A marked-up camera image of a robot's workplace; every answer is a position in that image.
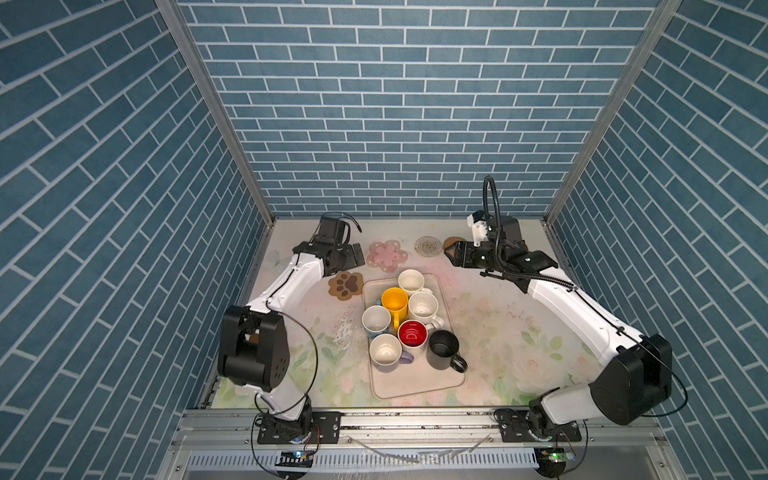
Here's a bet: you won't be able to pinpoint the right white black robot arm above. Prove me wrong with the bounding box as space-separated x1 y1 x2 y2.
444 211 674 440

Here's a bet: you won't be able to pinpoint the white speckled mug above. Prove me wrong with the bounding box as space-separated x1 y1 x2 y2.
408 291 445 329

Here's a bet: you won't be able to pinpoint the yellow mug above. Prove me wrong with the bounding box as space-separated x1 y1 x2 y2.
381 287 409 332

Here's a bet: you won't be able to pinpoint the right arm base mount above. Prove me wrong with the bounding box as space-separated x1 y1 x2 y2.
493 408 582 443

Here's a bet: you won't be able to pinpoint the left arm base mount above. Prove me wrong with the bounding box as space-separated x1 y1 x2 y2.
256 411 342 445

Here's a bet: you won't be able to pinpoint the white mug at tray back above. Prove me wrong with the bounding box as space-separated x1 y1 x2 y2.
397 269 433 297

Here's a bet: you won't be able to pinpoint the woven rattan round coaster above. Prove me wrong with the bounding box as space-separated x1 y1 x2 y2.
443 236 465 250

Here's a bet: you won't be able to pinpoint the beige plastic tray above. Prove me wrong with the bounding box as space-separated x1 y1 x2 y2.
362 273 466 400

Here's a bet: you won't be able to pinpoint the cork paw print coaster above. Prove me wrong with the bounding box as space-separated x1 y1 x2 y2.
328 271 364 301

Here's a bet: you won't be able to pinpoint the black mug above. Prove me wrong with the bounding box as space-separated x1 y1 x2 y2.
426 329 468 373

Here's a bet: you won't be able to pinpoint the light blue mug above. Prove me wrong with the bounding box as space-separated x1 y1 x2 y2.
362 305 392 340

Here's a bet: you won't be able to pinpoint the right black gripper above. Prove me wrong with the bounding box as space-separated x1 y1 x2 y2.
443 239 505 274

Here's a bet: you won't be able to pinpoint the pink flower coaster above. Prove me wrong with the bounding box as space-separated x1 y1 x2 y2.
366 239 408 273

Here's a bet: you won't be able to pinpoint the red mug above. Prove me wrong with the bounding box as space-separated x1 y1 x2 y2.
397 320 429 355

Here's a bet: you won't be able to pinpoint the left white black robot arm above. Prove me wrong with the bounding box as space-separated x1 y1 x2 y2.
217 212 365 443

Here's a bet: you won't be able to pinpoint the white mug purple handle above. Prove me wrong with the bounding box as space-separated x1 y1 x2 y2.
369 334 414 370

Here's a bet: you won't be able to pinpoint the aluminium front rail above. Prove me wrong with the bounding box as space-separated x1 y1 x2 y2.
171 406 667 451

